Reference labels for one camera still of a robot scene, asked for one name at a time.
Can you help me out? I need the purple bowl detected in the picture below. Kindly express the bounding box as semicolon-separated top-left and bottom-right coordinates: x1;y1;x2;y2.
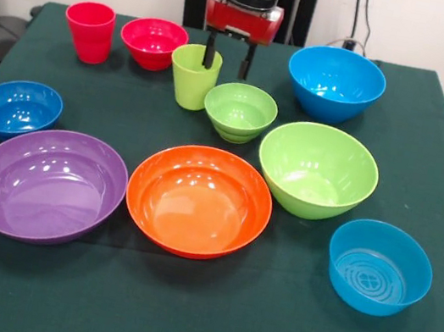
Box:
0;118;136;259

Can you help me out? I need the green cup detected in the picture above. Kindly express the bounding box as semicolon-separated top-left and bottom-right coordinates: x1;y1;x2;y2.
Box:
162;39;226;115

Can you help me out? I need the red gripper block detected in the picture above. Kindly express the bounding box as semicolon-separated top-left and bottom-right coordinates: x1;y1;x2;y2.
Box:
194;0;288;86

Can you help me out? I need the small dark blue bowl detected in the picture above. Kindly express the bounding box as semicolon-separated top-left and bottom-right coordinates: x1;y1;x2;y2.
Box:
0;75;68;147

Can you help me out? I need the orange bowl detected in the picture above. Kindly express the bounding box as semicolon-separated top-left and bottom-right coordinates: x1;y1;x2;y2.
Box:
116;133;282;272

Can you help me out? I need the pink bowl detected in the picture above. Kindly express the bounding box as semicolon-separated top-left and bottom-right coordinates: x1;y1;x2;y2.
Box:
114;12;192;77

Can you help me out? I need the small green bowl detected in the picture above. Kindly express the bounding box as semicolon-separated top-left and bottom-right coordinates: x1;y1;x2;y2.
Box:
197;77;283;151

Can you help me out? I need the pink cup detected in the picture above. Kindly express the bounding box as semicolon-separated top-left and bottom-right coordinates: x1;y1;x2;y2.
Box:
57;0;119;69

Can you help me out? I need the large green bowl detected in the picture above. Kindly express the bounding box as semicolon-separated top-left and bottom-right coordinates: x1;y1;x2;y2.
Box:
248;113;387;231

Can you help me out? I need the light blue ribbed bowl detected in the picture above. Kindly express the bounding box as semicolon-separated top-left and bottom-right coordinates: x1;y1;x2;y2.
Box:
318;213;441;326

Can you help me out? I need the dark green tablecloth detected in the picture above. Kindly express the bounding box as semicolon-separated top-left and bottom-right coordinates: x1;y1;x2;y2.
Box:
0;0;444;332

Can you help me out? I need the black wall cable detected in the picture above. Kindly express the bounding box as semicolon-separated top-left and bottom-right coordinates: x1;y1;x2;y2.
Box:
347;0;377;58

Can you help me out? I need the black pedestal leg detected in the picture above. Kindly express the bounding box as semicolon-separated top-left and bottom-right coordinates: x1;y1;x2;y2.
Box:
0;13;32;74

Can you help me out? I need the large blue bowl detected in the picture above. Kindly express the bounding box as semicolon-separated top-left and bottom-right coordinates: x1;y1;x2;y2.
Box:
279;39;392;132

